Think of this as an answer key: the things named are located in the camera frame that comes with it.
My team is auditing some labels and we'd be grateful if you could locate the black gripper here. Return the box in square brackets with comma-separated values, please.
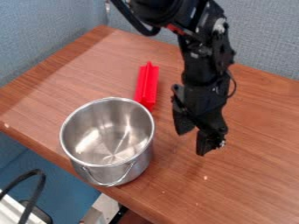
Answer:
[173, 83, 229, 156]

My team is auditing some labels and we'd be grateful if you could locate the red block object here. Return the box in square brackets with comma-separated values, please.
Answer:
[134, 61, 160, 111]

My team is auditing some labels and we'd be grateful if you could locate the stainless steel metal pot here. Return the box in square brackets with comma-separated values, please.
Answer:
[61, 97, 156, 187]

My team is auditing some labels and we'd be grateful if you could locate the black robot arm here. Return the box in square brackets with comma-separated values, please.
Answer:
[111, 0, 238, 156]

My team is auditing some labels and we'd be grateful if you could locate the white device with black edge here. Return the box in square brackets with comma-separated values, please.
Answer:
[0, 193, 54, 224]

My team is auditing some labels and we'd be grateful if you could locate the white table bracket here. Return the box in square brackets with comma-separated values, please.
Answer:
[79, 193, 127, 224]

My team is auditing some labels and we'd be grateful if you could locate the black cable loop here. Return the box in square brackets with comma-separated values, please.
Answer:
[0, 168, 47, 224]

